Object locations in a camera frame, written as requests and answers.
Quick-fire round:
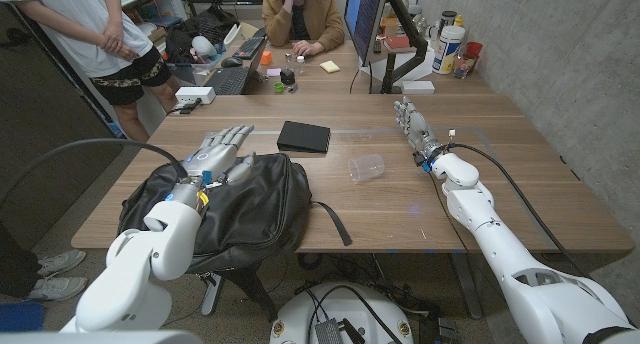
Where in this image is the person in dark trousers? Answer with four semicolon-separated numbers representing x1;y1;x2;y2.
0;219;89;301

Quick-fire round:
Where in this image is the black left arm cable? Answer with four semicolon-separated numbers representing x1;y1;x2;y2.
0;137;190;205

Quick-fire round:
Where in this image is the white power strip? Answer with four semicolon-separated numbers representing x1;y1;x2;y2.
174;86;217;106

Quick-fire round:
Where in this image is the blue floor object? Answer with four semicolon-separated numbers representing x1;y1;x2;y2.
0;302;45;333

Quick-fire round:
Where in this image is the clear plastic bin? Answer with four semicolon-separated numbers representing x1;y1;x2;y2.
169;58;222;87

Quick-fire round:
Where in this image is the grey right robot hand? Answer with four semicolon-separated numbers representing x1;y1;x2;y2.
394;96;440;155

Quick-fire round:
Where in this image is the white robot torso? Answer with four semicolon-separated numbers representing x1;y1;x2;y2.
0;329;204;344

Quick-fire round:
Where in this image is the black leather backpack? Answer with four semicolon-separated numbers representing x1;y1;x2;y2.
117;152;354;275

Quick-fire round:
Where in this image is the clear glass tumbler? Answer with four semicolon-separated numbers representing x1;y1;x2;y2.
452;52;476;80

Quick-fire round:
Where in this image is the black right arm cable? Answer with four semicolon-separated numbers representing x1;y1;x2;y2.
446;128;594;280

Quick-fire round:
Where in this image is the person in white t-shirt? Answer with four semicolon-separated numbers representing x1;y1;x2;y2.
0;0;181;143

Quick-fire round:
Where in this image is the white table leg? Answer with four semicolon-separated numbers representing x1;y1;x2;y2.
201;272;225;317

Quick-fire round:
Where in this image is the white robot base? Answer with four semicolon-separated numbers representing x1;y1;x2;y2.
269;282;415;344

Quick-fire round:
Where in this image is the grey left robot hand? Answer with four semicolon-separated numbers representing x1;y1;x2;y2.
184;124;257;185

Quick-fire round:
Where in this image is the clear plastic cup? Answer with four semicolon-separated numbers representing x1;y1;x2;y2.
347;153;387;185

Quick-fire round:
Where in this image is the dark thermos cup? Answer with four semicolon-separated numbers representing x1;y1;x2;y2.
437;10;459;35

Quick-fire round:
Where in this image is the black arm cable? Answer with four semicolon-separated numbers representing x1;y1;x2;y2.
446;128;594;280
0;137;190;205

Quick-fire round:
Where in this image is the black rectangular box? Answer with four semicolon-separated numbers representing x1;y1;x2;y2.
276;120;332;154

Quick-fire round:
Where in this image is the dark partition panel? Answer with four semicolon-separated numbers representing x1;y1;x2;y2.
0;0;126;248

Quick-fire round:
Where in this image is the black bag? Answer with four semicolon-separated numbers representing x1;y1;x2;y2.
164;4;241;65

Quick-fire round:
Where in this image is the computer monitor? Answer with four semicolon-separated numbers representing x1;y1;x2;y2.
344;0;390;68

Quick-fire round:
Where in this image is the grey table leg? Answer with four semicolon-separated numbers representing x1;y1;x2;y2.
452;252;484;320

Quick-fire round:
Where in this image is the person in tan jacket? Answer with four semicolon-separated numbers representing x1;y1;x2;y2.
260;0;346;59

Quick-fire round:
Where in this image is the flat white box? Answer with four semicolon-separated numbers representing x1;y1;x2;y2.
399;79;437;96

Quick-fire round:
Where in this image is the red book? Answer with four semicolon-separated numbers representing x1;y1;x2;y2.
382;35;412;51

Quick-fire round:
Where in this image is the black keyboard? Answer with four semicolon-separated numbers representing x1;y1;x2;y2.
233;35;266;61

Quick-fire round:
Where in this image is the white wipes canister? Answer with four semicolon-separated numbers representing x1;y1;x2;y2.
432;25;467;76

